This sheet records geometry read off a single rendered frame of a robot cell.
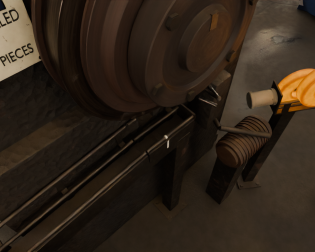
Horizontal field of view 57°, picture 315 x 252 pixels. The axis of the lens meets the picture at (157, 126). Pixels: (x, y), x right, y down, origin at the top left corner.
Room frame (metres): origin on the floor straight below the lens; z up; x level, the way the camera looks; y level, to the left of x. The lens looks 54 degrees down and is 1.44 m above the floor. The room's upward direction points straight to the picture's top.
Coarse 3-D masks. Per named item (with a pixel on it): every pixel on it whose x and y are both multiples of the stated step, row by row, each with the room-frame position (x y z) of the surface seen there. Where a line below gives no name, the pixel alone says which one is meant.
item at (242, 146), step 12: (252, 120) 0.68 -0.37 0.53; (264, 120) 0.68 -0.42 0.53; (228, 132) 0.64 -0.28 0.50; (216, 144) 0.60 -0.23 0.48; (228, 144) 0.57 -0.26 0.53; (240, 144) 0.57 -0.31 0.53; (252, 144) 0.58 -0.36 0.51; (228, 156) 0.54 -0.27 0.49; (240, 156) 0.53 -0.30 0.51; (216, 168) 0.59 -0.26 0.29; (228, 168) 0.56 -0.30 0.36; (240, 168) 0.56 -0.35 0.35; (216, 180) 0.58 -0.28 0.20; (228, 180) 0.54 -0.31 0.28; (216, 192) 0.56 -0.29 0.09; (228, 192) 0.56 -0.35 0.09
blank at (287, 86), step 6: (294, 72) 0.69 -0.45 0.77; (300, 72) 0.69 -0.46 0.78; (306, 72) 0.68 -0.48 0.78; (288, 78) 0.68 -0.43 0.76; (294, 78) 0.67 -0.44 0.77; (300, 78) 0.67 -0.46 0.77; (282, 84) 0.68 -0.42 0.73; (288, 84) 0.66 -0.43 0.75; (294, 84) 0.67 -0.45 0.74; (282, 90) 0.66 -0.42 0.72; (288, 90) 0.66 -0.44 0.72; (288, 96) 0.67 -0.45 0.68; (294, 96) 0.67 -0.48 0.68
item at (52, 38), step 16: (48, 0) 0.38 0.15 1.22; (64, 0) 0.34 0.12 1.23; (80, 0) 0.36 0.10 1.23; (48, 16) 0.37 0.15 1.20; (64, 16) 0.34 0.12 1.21; (80, 16) 0.36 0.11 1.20; (48, 32) 0.36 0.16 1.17; (64, 32) 0.34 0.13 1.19; (48, 48) 0.37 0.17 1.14; (64, 48) 0.33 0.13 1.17; (64, 64) 0.33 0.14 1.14; (80, 64) 0.34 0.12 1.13; (64, 80) 0.32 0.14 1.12; (80, 80) 0.34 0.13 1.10; (80, 96) 0.33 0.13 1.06; (96, 96) 0.35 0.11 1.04; (96, 112) 0.35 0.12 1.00; (112, 112) 0.37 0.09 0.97; (128, 112) 0.39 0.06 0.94; (144, 112) 0.42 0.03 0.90
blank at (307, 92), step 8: (312, 72) 0.58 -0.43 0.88; (304, 80) 0.58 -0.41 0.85; (312, 80) 0.56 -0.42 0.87; (296, 88) 0.58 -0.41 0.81; (304, 88) 0.56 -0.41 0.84; (312, 88) 0.56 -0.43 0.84; (296, 96) 0.58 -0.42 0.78; (304, 96) 0.55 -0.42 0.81; (312, 96) 0.56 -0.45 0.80; (304, 104) 0.56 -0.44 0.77; (312, 104) 0.57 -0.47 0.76
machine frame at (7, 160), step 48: (240, 48) 0.86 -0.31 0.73; (0, 96) 0.38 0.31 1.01; (48, 96) 0.43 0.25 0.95; (0, 144) 0.34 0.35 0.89; (48, 144) 0.36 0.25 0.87; (96, 144) 0.43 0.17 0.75; (192, 144) 0.74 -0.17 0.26; (0, 192) 0.26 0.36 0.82; (48, 192) 0.31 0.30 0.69; (144, 192) 0.53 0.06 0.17; (96, 240) 0.34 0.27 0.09
